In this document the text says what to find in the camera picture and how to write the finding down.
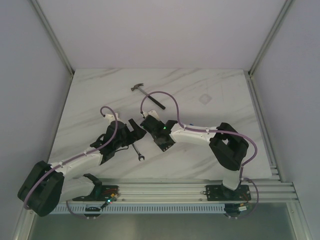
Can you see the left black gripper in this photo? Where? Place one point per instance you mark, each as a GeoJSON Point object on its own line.
{"type": "Point", "coordinates": [129, 135]}

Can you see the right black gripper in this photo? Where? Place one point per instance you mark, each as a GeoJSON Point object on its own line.
{"type": "Point", "coordinates": [153, 137]}

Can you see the black fuse box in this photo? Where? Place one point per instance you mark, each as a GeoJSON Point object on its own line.
{"type": "Point", "coordinates": [165, 146]}

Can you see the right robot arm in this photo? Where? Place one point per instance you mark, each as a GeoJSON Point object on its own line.
{"type": "Point", "coordinates": [228, 149]}

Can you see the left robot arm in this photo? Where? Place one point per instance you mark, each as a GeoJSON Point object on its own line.
{"type": "Point", "coordinates": [48, 184]}

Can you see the clear plastic fuse cover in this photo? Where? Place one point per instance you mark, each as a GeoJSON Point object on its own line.
{"type": "Point", "coordinates": [205, 99]}

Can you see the silver wrench centre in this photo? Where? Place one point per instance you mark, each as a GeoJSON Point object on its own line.
{"type": "Point", "coordinates": [140, 156]}

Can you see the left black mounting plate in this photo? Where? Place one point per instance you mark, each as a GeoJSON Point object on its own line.
{"type": "Point", "coordinates": [110, 192]}

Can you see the black mounting plate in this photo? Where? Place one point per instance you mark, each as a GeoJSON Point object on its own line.
{"type": "Point", "coordinates": [110, 192]}
{"type": "Point", "coordinates": [221, 193]}

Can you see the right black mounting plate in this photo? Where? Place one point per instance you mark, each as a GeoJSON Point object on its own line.
{"type": "Point", "coordinates": [221, 193]}

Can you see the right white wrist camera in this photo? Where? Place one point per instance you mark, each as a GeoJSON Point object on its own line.
{"type": "Point", "coordinates": [153, 113]}

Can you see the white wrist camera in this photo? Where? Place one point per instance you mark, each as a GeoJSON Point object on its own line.
{"type": "Point", "coordinates": [153, 113]}
{"type": "Point", "coordinates": [111, 117]}

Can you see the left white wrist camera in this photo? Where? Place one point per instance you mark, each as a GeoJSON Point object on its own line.
{"type": "Point", "coordinates": [111, 117]}

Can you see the claw hammer black handle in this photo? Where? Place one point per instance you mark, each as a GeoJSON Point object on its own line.
{"type": "Point", "coordinates": [138, 87]}

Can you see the aluminium rail base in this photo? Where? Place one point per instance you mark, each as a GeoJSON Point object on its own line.
{"type": "Point", "coordinates": [182, 191]}

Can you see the grey slotted cable duct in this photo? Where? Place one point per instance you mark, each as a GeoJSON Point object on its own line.
{"type": "Point", "coordinates": [151, 208]}

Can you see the right aluminium frame post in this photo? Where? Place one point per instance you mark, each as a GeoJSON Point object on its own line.
{"type": "Point", "coordinates": [285, 9]}

